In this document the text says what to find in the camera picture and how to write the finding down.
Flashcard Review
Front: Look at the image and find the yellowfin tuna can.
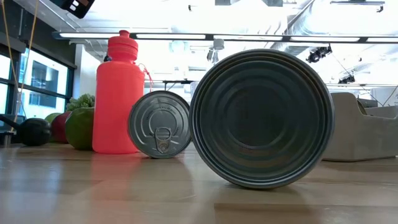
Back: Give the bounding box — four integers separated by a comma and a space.
127, 90, 192, 159

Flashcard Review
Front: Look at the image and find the coral plastic sports bottle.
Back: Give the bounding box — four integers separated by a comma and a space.
92, 30, 155, 155

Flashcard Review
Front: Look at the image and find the green round fruit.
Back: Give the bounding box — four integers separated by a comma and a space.
64, 107, 95, 152

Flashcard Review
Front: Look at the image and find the dark red apple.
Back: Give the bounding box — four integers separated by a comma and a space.
50, 111, 72, 144

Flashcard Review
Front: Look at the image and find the grey tray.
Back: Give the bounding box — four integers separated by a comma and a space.
323, 91, 398, 162

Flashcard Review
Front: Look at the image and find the dark green avocado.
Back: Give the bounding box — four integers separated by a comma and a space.
17, 117, 52, 147

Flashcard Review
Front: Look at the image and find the large tin can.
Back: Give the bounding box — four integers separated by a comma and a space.
188, 49, 336, 190

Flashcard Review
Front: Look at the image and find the long linear ceiling light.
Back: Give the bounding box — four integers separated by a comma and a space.
52, 30, 398, 44

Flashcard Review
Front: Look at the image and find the green broccoli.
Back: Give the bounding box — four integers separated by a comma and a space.
65, 93, 96, 112

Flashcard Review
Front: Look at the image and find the black ceiling spotlight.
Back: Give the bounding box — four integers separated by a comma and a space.
306, 45, 333, 64
338, 73, 356, 85

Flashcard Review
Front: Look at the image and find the green pear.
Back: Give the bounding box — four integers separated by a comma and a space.
44, 112, 62, 125

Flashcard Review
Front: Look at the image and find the dark-framed window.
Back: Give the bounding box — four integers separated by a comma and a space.
0, 30, 77, 125

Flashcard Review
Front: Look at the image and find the black monitor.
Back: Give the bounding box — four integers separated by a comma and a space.
357, 98, 379, 109

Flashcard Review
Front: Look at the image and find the orange extension cable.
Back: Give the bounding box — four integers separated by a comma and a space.
0, 0, 40, 124

